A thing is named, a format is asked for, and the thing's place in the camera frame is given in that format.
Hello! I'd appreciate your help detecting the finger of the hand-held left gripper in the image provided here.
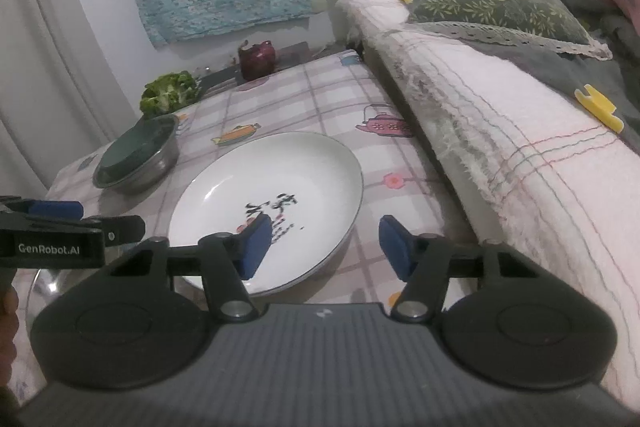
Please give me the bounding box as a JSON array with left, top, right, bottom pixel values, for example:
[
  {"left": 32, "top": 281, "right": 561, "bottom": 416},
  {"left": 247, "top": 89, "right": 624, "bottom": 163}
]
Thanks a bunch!
[
  {"left": 0, "top": 195, "right": 85, "bottom": 223},
  {"left": 82, "top": 215, "right": 147, "bottom": 248}
]

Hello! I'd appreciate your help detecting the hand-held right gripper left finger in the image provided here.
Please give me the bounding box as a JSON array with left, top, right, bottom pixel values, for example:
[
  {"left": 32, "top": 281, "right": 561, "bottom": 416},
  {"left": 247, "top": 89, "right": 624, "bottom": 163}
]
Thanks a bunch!
[{"left": 100, "top": 213, "right": 274, "bottom": 322}]

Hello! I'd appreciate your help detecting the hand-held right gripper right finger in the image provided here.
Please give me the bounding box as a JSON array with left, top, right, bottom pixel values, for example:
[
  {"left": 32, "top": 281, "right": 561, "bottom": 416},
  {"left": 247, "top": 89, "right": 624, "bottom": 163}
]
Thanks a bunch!
[{"left": 378, "top": 215, "right": 561, "bottom": 322}]

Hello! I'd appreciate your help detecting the steel bowl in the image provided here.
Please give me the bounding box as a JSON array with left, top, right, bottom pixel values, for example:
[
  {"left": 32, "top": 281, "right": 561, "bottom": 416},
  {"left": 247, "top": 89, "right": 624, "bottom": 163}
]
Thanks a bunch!
[{"left": 92, "top": 114, "right": 181, "bottom": 196}]

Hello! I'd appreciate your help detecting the green ceramic bowl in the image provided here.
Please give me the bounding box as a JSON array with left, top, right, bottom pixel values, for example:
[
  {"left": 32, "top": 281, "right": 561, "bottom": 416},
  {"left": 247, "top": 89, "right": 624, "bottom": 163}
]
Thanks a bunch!
[{"left": 97, "top": 116, "right": 177, "bottom": 184}]

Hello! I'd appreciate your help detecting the white printed plate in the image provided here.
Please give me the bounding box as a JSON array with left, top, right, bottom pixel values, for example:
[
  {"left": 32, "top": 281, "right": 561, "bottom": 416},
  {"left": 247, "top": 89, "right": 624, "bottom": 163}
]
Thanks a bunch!
[{"left": 167, "top": 131, "right": 365, "bottom": 298}]

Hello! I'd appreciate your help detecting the shiny round dish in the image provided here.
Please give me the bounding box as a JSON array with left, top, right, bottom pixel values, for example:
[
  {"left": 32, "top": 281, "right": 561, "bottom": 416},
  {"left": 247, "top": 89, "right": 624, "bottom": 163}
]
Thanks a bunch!
[{"left": 26, "top": 264, "right": 103, "bottom": 313}]

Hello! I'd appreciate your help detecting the green leafy lettuce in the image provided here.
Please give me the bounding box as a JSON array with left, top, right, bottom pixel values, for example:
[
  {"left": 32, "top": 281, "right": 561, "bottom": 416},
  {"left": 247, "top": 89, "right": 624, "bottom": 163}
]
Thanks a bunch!
[{"left": 138, "top": 71, "right": 202, "bottom": 117}]

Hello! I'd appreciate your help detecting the checked printed tablecloth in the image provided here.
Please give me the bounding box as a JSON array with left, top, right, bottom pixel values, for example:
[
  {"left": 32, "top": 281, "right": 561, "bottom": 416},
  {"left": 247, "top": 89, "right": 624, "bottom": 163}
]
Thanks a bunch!
[{"left": 10, "top": 49, "right": 482, "bottom": 408}]

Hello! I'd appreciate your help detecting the white stitched blanket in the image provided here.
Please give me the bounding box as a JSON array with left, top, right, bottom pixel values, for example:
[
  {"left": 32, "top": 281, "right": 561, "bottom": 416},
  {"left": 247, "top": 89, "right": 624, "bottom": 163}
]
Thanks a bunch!
[{"left": 337, "top": 0, "right": 640, "bottom": 410}]

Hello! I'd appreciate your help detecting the white curtain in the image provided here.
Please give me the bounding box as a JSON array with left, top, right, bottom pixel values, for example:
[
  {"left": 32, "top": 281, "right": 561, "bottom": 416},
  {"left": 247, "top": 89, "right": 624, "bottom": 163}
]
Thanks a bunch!
[{"left": 0, "top": 0, "right": 142, "bottom": 200}]

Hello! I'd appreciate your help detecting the red cabbage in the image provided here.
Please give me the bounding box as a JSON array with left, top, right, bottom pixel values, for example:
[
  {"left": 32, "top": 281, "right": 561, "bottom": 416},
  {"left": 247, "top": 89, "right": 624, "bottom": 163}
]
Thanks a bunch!
[{"left": 237, "top": 39, "right": 277, "bottom": 81}]

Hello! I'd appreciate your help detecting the green leaf print pillow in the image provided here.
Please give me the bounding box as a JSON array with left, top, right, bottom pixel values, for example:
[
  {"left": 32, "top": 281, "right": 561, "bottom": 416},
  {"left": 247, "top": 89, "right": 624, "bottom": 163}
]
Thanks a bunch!
[{"left": 407, "top": 0, "right": 614, "bottom": 60}]

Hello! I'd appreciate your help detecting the dark grey sofa cover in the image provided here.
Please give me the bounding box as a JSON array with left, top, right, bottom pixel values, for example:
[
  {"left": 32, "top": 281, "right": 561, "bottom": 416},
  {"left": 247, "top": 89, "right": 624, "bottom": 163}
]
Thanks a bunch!
[{"left": 375, "top": 0, "right": 640, "bottom": 150}]

